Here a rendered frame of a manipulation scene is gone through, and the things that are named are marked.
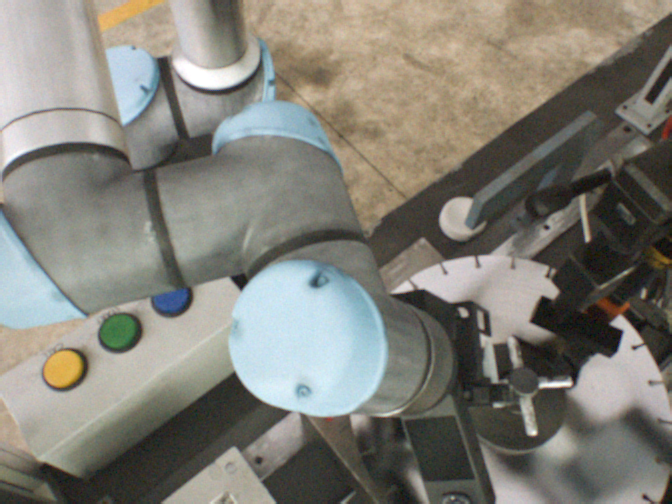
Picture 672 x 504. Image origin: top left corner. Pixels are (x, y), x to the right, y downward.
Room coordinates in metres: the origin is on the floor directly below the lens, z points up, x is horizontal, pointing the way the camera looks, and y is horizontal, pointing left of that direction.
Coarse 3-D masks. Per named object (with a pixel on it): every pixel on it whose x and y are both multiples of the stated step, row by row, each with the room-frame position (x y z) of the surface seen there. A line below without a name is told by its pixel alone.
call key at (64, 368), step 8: (64, 352) 0.22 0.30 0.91; (72, 352) 0.22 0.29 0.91; (48, 360) 0.21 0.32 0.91; (56, 360) 0.21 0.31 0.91; (64, 360) 0.21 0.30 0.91; (72, 360) 0.21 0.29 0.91; (80, 360) 0.22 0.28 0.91; (48, 368) 0.20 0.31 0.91; (56, 368) 0.20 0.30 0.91; (64, 368) 0.20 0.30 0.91; (72, 368) 0.21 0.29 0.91; (80, 368) 0.21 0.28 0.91; (48, 376) 0.20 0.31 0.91; (56, 376) 0.20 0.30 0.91; (64, 376) 0.20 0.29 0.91; (72, 376) 0.20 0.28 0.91; (80, 376) 0.20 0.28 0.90; (56, 384) 0.19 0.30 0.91; (64, 384) 0.19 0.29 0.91
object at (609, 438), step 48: (432, 288) 0.30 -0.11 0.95; (480, 288) 0.30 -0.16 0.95; (528, 288) 0.30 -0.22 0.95; (528, 336) 0.25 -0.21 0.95; (624, 336) 0.25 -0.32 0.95; (576, 384) 0.19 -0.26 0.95; (624, 384) 0.20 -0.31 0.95; (384, 432) 0.14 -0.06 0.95; (576, 432) 0.15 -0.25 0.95; (624, 432) 0.15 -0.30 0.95; (384, 480) 0.09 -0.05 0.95; (528, 480) 0.10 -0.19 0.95; (576, 480) 0.10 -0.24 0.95; (624, 480) 0.10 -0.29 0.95
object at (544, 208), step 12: (576, 180) 0.27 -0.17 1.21; (588, 180) 0.27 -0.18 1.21; (600, 180) 0.27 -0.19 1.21; (540, 192) 0.25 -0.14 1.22; (552, 192) 0.25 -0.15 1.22; (564, 192) 0.25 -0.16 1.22; (576, 192) 0.25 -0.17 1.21; (528, 204) 0.24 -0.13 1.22; (540, 204) 0.24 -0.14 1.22; (552, 204) 0.24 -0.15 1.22; (564, 204) 0.24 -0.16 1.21; (540, 216) 0.23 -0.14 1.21
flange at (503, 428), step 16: (496, 352) 0.22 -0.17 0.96; (528, 352) 0.22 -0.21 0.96; (512, 368) 0.20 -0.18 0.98; (544, 368) 0.21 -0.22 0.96; (544, 400) 0.17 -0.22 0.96; (560, 400) 0.17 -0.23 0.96; (480, 416) 0.16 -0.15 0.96; (496, 416) 0.16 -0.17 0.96; (512, 416) 0.16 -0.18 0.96; (544, 416) 0.16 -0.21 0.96; (560, 416) 0.16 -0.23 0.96; (480, 432) 0.14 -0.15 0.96; (496, 432) 0.14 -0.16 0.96; (512, 432) 0.14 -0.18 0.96; (544, 432) 0.14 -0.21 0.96; (496, 448) 0.13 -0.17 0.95; (512, 448) 0.13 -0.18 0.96; (528, 448) 0.13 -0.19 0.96
